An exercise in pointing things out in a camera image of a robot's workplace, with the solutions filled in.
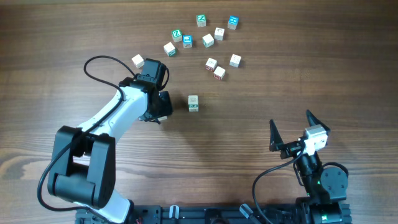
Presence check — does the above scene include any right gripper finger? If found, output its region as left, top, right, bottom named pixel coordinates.
left=305, top=110, right=330, bottom=132
left=269, top=119, right=284, bottom=152

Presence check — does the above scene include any white block number four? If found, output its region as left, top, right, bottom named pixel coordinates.
left=188, top=104, right=198, bottom=112

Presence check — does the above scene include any yellow M block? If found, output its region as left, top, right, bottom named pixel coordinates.
left=188, top=95, right=198, bottom=105

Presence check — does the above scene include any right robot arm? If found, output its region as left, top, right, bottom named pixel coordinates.
left=270, top=110, right=352, bottom=224

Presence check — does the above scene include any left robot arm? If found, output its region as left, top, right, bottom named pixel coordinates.
left=37, top=58, right=173, bottom=223

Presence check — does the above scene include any plain white block left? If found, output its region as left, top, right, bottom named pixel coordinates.
left=131, top=54, right=145, bottom=68

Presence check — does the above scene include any white block green side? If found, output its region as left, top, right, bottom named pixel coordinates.
left=164, top=42, right=176, bottom=57

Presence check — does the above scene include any white block red side upper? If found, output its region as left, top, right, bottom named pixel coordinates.
left=205, top=58, right=217, bottom=72

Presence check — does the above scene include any white block red side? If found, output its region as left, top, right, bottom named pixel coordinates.
left=213, top=66, right=226, bottom=80
left=205, top=58, right=217, bottom=72

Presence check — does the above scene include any white block red side lower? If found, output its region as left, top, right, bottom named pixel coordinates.
left=213, top=66, right=226, bottom=80

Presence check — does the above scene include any blue block centre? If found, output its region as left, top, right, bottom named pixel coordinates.
left=182, top=35, right=193, bottom=48

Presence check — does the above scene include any blue block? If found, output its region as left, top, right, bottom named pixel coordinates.
left=228, top=16, right=239, bottom=30
left=182, top=35, right=193, bottom=48

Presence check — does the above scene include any green Z block left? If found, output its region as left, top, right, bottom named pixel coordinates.
left=171, top=29, right=183, bottom=42

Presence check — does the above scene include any white block teal side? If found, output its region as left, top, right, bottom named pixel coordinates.
left=202, top=34, right=214, bottom=48

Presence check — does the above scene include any white block far right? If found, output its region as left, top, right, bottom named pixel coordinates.
left=229, top=54, right=241, bottom=68

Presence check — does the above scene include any plain block with drawing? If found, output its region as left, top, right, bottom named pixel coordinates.
left=214, top=27, right=224, bottom=40

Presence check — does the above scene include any green letter block top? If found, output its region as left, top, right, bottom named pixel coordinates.
left=196, top=14, right=206, bottom=27

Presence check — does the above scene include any blue block top right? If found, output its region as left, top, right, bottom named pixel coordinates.
left=228, top=16, right=239, bottom=30

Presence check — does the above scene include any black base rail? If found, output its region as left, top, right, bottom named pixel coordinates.
left=74, top=203, right=353, bottom=224

